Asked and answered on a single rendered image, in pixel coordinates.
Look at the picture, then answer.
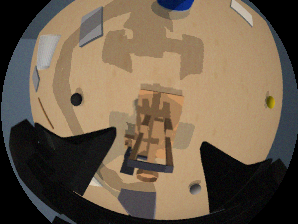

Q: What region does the cream flat square pad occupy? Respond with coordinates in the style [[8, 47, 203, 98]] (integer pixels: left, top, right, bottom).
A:
[[89, 176, 104, 186]]

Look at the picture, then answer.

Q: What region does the beige flat square plate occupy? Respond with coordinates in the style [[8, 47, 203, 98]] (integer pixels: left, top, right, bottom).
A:
[[230, 0, 253, 27]]

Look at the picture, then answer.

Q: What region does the blue cup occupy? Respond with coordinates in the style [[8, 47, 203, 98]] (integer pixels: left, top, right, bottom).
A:
[[157, 0, 193, 12]]

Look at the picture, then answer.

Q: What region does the black ball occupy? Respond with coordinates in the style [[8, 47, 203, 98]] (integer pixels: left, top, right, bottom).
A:
[[71, 92, 82, 107]]

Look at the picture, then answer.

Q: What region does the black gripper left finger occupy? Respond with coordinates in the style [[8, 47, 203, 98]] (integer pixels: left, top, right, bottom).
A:
[[33, 123, 117, 196]]

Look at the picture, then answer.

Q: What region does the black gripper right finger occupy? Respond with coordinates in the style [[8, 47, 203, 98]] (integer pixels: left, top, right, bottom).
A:
[[200, 141, 273, 213]]

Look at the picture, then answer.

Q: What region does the yellow ball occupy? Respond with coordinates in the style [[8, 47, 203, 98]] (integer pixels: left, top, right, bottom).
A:
[[266, 96, 275, 108]]

